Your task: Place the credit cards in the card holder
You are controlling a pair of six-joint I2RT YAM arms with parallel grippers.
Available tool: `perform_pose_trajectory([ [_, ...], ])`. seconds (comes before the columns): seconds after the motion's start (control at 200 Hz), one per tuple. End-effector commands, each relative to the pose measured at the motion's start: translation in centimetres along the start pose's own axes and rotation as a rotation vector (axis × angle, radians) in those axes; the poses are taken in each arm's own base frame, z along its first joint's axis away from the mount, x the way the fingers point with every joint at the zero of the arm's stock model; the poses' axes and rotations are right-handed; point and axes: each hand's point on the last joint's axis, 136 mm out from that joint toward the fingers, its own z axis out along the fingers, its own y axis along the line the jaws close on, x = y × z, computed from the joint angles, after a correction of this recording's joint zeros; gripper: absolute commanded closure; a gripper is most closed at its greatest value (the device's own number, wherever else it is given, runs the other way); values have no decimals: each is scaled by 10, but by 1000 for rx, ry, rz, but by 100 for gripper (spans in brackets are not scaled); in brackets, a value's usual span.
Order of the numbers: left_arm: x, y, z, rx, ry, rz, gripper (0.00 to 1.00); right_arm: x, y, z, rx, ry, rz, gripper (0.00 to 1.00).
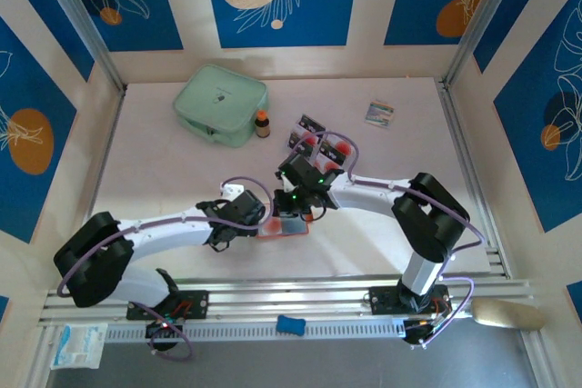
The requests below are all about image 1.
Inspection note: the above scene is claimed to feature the orange card holder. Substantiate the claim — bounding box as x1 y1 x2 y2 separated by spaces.
256 216 311 241

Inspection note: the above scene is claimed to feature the brown bottle orange cap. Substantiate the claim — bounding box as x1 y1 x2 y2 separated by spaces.
254 109 272 139

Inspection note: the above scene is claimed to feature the small printed paper packet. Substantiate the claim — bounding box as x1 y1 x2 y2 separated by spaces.
363 98 396 129

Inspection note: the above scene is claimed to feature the blue bone-shaped sponge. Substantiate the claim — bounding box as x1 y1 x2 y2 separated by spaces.
275 314 306 335

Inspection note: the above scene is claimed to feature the mint green zip pouch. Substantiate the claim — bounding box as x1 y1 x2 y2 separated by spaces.
172 64 269 149

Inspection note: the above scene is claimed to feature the left black controller board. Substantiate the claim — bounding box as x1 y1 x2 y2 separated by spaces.
145 314 186 340

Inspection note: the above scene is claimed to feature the black controller board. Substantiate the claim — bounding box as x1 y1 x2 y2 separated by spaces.
403 317 445 347
145 314 186 340

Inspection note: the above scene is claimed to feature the right black controller board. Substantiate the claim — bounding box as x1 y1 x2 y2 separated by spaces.
403 317 445 347

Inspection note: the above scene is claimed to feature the white blue gauze packet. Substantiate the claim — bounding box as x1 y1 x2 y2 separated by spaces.
49 323 109 370

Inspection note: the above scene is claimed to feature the gold oval pad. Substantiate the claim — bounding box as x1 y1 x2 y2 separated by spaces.
472 297 547 331

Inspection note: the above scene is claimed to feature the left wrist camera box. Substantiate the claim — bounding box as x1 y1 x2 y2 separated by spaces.
221 182 246 201

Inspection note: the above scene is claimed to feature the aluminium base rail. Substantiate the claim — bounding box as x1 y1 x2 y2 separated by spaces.
38 273 533 330

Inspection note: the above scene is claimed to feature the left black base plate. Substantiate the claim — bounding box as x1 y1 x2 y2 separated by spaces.
125 290 210 321

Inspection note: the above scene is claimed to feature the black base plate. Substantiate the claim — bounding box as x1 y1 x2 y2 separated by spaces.
368 285 452 316
125 290 210 321

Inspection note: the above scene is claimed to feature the slotted grey cable duct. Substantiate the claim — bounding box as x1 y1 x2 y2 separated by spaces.
103 320 410 343

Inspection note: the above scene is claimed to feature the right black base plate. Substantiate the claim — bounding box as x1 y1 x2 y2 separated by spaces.
368 285 452 316

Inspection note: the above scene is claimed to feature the aluminium side rail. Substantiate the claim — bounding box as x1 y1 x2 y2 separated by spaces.
436 81 509 278
67 86 128 289

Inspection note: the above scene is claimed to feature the aluminium frame post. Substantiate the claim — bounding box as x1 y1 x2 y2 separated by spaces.
34 0 128 95
443 0 536 89

